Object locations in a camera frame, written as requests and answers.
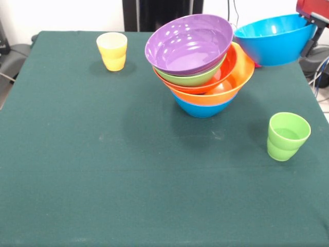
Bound green cup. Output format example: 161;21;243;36
267;112;312;162

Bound green bowl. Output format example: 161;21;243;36
153;55;227;87

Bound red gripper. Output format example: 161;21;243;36
295;0;329;58

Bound tangle of cables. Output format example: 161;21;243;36
308;58;329;102

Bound large yellow-orange bowl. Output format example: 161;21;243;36
168;42;255;105

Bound purple bowl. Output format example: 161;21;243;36
144;14;234;76

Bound black wall cable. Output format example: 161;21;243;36
226;0;241;26

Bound yellow cup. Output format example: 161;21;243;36
96;32;128;72

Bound grey office chair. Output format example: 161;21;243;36
0;43;33;78

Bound dark green tablecloth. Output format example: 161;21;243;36
0;30;329;247

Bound orange-red shallow bowl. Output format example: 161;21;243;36
159;42;238;95

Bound light blue bowl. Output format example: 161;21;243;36
172;92;237;119
234;14;318;67

